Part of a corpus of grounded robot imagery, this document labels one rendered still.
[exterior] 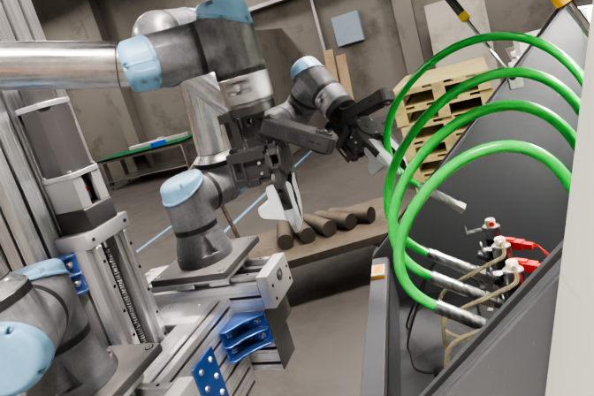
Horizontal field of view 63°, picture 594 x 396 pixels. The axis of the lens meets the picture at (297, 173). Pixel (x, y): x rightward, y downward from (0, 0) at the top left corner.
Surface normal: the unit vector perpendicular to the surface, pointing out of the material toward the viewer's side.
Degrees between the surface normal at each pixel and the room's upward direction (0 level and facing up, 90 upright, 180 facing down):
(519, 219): 90
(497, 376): 90
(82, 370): 73
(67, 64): 94
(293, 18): 90
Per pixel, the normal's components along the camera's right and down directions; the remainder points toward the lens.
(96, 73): 0.22, 0.55
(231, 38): 0.23, 0.15
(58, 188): -0.30, 0.30
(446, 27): -0.36, 0.04
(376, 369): -0.27, -0.94
